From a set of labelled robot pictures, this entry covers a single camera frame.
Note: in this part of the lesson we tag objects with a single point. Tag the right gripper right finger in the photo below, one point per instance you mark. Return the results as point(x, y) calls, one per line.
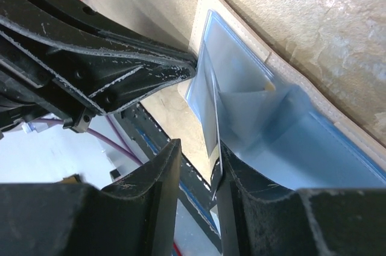
point(260, 217)

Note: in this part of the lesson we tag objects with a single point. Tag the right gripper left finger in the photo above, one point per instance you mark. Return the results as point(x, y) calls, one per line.
point(124, 218)

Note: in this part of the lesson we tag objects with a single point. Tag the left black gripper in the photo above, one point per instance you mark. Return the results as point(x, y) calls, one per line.
point(62, 57)

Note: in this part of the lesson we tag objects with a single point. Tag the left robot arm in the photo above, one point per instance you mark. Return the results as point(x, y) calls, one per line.
point(61, 57)

